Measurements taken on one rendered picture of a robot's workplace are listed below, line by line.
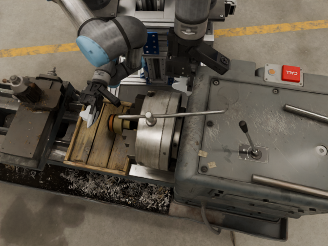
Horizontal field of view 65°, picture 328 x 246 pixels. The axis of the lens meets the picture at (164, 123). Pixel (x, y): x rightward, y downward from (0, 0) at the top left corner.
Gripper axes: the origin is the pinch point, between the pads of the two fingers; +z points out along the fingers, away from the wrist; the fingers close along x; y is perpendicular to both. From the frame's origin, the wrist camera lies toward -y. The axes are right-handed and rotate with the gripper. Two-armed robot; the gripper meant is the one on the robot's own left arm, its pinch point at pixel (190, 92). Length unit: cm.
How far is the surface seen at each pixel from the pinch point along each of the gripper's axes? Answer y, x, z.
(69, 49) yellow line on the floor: 131, -136, 106
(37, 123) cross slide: 69, -5, 41
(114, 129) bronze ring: 28.2, -1.3, 28.7
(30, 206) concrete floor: 112, 8, 145
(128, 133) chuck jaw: 22.2, -0.5, 28.5
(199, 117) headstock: -4.0, -1.2, 12.7
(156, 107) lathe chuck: 11.2, -3.6, 13.9
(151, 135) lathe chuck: 11.2, 5.5, 18.2
